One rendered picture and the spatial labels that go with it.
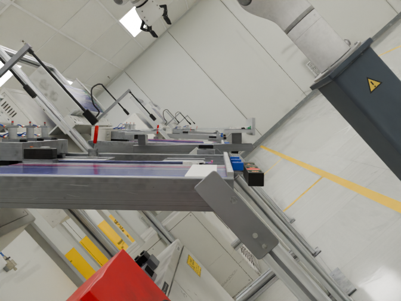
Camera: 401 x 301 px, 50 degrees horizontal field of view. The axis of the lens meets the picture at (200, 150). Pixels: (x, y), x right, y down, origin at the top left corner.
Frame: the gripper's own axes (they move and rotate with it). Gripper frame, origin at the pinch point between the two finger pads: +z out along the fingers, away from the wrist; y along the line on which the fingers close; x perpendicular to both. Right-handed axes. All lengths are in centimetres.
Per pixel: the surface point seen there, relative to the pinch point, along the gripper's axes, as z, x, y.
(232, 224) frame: -16, 134, 58
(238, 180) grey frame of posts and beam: 28, 78, 38
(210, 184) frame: -23, 131, 56
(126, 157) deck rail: 3, 56, 58
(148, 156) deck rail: 6, 60, 52
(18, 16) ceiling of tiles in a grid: -4, -297, 10
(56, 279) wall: 159, -164, 164
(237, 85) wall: 385, -515, -242
